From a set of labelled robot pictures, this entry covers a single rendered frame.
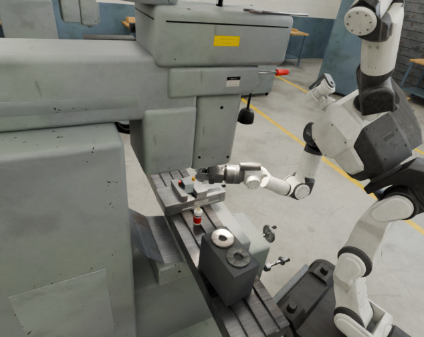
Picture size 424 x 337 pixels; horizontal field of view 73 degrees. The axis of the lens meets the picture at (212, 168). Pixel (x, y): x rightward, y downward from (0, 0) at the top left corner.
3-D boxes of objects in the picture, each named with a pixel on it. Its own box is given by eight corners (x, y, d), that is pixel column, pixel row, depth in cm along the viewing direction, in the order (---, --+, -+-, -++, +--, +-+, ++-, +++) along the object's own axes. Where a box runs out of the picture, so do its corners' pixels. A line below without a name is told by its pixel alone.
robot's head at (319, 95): (321, 111, 121) (308, 94, 122) (340, 95, 113) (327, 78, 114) (313, 114, 117) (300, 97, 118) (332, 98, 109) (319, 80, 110)
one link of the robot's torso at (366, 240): (373, 265, 134) (439, 193, 106) (358, 287, 124) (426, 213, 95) (344, 243, 142) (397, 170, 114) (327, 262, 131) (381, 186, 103)
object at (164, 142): (172, 140, 129) (174, 82, 115) (193, 169, 112) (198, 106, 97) (129, 145, 122) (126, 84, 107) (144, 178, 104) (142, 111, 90)
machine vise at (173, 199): (212, 185, 173) (214, 170, 167) (224, 200, 162) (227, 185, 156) (156, 198, 157) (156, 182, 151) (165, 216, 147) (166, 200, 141)
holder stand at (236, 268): (220, 254, 131) (226, 222, 120) (251, 293, 116) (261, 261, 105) (197, 265, 125) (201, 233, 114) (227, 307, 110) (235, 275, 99)
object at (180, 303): (231, 267, 222) (244, 209, 188) (253, 304, 198) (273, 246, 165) (124, 305, 188) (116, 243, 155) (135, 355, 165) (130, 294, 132)
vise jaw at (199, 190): (194, 180, 164) (195, 174, 161) (206, 196, 153) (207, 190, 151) (185, 182, 161) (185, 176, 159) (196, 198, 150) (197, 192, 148)
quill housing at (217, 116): (211, 142, 138) (219, 75, 120) (232, 166, 123) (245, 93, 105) (173, 148, 130) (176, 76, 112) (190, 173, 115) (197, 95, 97)
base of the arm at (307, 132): (327, 150, 142) (331, 128, 142) (344, 151, 130) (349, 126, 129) (299, 146, 139) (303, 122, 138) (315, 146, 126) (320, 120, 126)
